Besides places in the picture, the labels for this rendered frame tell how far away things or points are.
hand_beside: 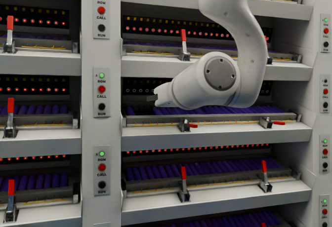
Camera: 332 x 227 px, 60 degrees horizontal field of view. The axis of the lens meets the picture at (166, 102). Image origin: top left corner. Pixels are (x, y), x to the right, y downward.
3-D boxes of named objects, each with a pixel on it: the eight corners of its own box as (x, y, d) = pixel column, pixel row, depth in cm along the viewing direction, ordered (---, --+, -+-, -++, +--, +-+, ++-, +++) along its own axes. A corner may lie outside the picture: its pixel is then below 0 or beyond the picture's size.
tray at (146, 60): (309, 81, 92) (321, 37, 87) (119, 76, 74) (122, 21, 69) (270, 65, 110) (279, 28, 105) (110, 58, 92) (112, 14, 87)
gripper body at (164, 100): (207, 75, 65) (189, 85, 76) (164, 73, 62) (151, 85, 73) (210, 107, 64) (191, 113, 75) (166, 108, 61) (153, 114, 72)
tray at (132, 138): (309, 141, 92) (317, 114, 89) (119, 151, 74) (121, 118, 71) (270, 116, 110) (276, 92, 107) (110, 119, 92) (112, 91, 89)
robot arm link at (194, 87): (214, 74, 63) (174, 66, 61) (247, 55, 51) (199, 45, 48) (212, 111, 62) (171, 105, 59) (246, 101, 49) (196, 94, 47)
